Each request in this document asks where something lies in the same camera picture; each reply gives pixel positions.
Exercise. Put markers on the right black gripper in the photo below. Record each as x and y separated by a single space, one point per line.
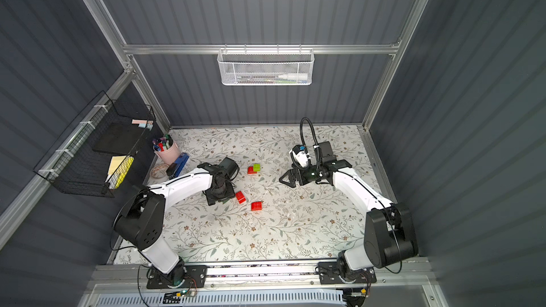
299 176

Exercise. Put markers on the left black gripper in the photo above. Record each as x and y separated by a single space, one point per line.
220 192

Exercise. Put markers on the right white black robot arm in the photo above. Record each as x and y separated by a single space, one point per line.
389 234

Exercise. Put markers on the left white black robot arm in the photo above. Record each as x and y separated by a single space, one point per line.
141 220

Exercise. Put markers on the red lego brick long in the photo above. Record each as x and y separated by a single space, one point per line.
240 197

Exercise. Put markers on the red lego brick rounded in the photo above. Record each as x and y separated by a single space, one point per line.
256 206

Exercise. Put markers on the blue stapler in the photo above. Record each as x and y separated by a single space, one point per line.
177 166

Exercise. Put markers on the round tape roll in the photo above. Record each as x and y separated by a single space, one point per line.
159 171

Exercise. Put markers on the pink pen cup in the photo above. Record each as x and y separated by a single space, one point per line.
166 149

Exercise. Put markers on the white marker in basket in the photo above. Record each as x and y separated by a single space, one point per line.
293 77

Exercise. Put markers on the yellow sticky note pad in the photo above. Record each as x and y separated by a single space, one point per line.
119 167

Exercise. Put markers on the black notebook in basket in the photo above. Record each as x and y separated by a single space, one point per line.
119 140

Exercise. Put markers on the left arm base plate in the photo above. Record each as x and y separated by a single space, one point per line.
182 277

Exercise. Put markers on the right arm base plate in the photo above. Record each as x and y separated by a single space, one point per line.
331 273

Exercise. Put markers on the white wire mesh basket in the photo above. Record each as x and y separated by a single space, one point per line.
261 69

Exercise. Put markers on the black wire wall basket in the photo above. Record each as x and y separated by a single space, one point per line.
74 168

